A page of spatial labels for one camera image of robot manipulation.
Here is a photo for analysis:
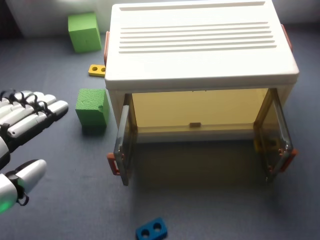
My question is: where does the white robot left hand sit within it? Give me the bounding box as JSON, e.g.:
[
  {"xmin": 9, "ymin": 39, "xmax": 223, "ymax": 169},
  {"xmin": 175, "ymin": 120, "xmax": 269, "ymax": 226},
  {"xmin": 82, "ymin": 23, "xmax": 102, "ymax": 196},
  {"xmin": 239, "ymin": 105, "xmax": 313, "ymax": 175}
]
[{"xmin": 0, "ymin": 88, "xmax": 70, "ymax": 216}]

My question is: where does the grey table cloth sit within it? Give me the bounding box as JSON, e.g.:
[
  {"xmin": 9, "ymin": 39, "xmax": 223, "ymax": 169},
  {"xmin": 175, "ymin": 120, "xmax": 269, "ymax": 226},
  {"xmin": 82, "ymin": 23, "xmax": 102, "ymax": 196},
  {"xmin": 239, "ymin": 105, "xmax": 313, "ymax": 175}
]
[{"xmin": 0, "ymin": 22, "xmax": 320, "ymax": 240}]

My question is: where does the large green cube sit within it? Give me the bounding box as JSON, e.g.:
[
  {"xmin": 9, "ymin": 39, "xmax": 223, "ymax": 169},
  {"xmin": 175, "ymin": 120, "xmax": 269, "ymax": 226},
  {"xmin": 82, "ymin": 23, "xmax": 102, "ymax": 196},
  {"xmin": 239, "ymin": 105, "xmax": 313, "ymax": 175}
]
[{"xmin": 67, "ymin": 11, "xmax": 103, "ymax": 54}]

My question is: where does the yellow two-hole block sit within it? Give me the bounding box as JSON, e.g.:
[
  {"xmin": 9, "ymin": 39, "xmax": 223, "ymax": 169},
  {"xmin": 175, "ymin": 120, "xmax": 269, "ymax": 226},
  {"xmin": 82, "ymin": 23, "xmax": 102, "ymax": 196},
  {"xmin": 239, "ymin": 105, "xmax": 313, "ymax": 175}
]
[{"xmin": 87, "ymin": 64, "xmax": 107, "ymax": 77}]

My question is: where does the large white plastic box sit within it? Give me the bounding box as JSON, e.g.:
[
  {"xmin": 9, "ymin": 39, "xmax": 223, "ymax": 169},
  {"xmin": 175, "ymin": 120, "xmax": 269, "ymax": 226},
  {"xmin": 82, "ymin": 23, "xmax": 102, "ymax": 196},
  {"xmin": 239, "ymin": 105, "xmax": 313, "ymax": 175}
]
[{"xmin": 103, "ymin": 1, "xmax": 300, "ymax": 145}]

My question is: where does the blue two-hole block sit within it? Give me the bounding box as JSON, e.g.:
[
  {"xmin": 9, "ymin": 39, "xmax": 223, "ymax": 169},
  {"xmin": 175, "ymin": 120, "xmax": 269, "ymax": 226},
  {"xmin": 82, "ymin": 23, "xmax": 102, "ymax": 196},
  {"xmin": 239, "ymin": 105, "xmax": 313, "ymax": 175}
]
[{"xmin": 135, "ymin": 217, "xmax": 169, "ymax": 240}]

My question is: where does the small green foam cube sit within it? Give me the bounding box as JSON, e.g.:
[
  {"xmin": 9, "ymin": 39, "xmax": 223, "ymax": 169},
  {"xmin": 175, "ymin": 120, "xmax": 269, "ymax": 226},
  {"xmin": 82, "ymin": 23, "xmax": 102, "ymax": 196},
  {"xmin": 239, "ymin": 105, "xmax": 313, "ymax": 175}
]
[{"xmin": 75, "ymin": 88, "xmax": 110, "ymax": 129}]

